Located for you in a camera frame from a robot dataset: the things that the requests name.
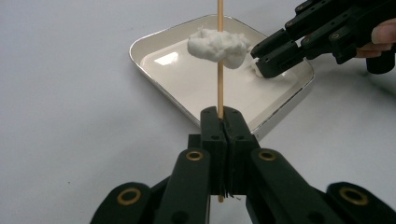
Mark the white cotton ball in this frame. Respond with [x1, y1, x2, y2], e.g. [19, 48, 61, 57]
[247, 50, 266, 78]
[187, 27, 252, 70]

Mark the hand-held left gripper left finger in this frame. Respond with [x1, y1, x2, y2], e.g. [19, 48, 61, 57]
[200, 105, 228, 197]

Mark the white rectangular tray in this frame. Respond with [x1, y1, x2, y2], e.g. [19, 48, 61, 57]
[129, 14, 316, 142]

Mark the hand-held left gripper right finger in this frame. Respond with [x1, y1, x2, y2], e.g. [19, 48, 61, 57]
[222, 105, 262, 198]

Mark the thin wooden stick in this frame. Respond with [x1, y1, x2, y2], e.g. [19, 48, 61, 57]
[217, 0, 225, 203]

